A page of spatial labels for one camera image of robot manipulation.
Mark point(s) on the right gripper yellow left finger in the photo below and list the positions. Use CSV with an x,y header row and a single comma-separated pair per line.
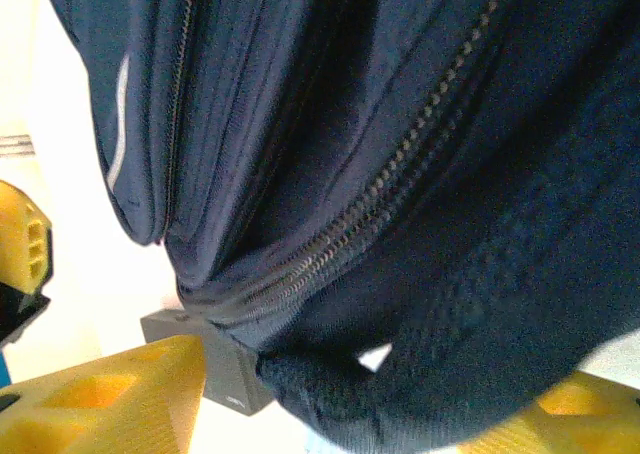
x,y
100,404

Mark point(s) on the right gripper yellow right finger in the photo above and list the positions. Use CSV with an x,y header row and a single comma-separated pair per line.
x,y
575,419

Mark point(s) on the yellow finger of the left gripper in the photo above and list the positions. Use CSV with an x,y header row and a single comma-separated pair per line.
x,y
22,244

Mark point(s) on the black pencil case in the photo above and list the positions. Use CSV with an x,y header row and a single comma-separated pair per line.
x,y
230,374

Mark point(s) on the navy blue backpack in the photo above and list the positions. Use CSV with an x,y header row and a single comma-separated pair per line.
x,y
400,174

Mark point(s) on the aluminium side rail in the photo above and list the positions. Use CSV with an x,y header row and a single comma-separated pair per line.
x,y
15,146

